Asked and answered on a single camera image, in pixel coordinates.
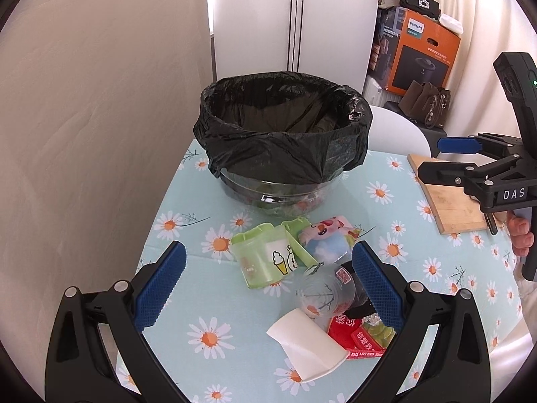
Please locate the clear plastic trash bin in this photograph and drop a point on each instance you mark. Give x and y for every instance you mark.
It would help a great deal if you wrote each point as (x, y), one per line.
(277, 197)

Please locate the crumpled clear plastic wrapper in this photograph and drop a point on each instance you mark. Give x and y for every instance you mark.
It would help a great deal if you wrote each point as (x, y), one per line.
(373, 322)

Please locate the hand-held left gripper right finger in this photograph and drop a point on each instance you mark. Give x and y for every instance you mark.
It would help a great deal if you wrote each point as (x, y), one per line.
(377, 285)

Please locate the brown handbag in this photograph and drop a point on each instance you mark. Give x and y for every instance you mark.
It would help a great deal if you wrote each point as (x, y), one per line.
(423, 103)

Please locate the pink snack packet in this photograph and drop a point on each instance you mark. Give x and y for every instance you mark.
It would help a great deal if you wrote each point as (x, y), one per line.
(325, 235)

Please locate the daisy print tablecloth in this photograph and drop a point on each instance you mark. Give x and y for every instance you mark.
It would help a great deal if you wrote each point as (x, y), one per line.
(201, 222)

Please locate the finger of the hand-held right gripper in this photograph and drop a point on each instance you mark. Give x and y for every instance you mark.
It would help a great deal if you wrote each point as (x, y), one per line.
(440, 173)
(457, 145)

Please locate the clear plastic cup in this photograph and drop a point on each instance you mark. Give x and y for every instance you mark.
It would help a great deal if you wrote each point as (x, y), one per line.
(323, 291)

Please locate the wooden cutting board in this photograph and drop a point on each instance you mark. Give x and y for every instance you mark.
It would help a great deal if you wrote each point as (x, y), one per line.
(449, 205)

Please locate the person's white clothing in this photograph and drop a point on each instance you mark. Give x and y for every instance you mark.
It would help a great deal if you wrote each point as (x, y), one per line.
(516, 344)

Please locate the orange cardboard box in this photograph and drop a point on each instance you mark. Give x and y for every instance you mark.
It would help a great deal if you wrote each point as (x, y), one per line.
(423, 56)

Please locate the green paper carton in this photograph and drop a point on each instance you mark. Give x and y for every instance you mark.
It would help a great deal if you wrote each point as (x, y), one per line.
(258, 256)

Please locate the white chair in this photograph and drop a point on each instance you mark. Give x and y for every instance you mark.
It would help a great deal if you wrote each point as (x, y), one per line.
(398, 130)

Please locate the black pouch bag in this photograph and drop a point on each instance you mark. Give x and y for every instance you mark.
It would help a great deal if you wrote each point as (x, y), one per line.
(419, 3)

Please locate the person's right hand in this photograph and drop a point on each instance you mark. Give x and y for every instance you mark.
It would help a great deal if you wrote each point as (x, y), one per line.
(520, 235)

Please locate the cream curtain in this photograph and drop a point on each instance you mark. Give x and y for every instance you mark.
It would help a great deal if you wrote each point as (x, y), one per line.
(482, 16)

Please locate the flattened white paper cup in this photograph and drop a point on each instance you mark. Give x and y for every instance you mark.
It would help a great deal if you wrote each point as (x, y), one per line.
(306, 344)

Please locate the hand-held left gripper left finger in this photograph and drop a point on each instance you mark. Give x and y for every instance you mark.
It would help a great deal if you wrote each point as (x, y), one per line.
(163, 285)

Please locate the black trash bag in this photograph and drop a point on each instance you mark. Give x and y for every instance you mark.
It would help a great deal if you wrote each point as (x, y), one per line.
(268, 151)

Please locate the black plastic wrapper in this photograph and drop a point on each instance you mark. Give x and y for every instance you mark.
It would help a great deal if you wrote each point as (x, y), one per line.
(360, 298)

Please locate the red snack packet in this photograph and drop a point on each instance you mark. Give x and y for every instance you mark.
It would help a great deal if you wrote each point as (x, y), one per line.
(356, 342)

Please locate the white pouch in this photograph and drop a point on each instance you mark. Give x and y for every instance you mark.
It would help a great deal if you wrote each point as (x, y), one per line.
(452, 24)

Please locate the white cabinet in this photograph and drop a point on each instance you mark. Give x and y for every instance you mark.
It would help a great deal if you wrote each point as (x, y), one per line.
(327, 21)

